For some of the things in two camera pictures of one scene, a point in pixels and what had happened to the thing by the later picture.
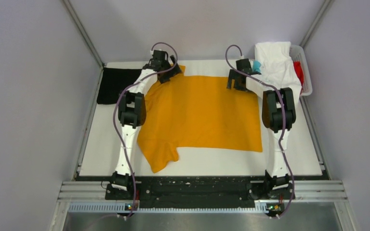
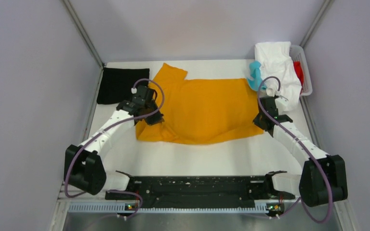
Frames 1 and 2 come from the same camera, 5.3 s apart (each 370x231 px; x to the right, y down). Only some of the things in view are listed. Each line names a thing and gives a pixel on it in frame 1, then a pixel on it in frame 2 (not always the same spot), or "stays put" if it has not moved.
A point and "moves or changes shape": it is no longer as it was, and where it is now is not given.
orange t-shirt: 189,111 moves or changes shape
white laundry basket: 297,54 stays put
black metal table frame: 199,192 stays put
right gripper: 234,75 to 257,121
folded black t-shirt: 113,83 stays put
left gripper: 165,78 to 157,119
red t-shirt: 299,71 stays put
